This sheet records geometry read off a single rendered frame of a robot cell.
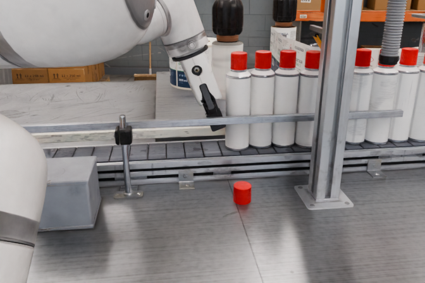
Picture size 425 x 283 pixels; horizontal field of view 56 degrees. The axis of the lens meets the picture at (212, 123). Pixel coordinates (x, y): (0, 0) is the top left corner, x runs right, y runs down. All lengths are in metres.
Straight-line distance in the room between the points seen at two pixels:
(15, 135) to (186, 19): 0.55
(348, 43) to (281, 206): 0.31
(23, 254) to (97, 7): 0.15
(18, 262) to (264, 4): 5.10
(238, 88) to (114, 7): 0.57
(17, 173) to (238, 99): 0.62
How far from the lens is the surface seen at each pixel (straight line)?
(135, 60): 5.54
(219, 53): 1.07
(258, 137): 0.86
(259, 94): 0.83
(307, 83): 0.84
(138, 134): 0.89
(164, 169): 0.83
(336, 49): 0.69
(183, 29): 0.76
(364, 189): 0.86
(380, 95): 0.92
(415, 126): 1.00
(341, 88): 0.72
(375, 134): 0.95
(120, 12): 0.27
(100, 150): 0.89
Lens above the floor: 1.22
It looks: 20 degrees down
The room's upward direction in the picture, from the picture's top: straight up
